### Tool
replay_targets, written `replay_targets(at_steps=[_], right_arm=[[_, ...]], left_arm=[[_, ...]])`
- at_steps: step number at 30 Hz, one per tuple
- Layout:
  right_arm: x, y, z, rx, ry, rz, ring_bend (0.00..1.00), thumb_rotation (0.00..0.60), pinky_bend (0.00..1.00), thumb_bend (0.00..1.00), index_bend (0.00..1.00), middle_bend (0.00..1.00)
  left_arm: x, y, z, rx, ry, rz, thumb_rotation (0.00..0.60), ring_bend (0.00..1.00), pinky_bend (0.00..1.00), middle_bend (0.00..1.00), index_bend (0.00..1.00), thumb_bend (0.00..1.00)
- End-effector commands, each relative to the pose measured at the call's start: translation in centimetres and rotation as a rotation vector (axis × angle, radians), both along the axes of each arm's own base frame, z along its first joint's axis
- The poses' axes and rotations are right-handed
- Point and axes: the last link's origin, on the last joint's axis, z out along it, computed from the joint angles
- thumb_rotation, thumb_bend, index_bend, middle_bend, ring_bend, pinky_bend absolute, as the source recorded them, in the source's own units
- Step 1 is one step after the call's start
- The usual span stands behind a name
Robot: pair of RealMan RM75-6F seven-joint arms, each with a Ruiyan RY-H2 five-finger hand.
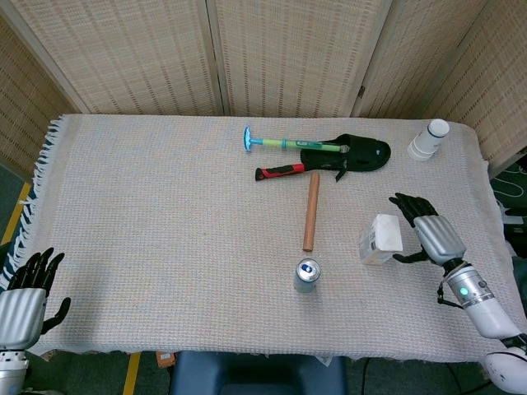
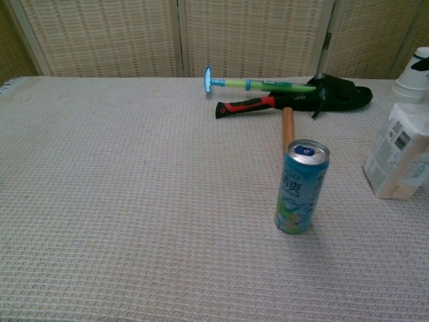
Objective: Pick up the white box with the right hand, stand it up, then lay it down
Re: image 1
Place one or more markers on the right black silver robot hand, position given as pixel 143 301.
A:
pixel 438 240

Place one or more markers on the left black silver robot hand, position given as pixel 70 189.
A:
pixel 20 312

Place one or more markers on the white rectangular box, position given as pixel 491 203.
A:
pixel 387 234

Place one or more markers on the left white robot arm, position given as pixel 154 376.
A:
pixel 10 370

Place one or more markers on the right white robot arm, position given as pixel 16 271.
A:
pixel 486 308

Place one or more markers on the black fabric tool sheath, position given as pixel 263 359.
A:
pixel 362 158

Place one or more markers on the wooden round stick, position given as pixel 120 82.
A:
pixel 311 214

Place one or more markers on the silver drink can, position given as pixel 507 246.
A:
pixel 306 273

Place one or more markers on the small orange object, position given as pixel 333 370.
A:
pixel 165 359

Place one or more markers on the metal screen hinge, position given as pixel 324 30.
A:
pixel 361 91

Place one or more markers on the beige woven tablecloth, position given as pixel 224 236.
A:
pixel 164 226

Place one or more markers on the dark blue chair seat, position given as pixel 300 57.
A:
pixel 255 374

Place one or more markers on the woven folding screen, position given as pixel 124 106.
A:
pixel 123 53

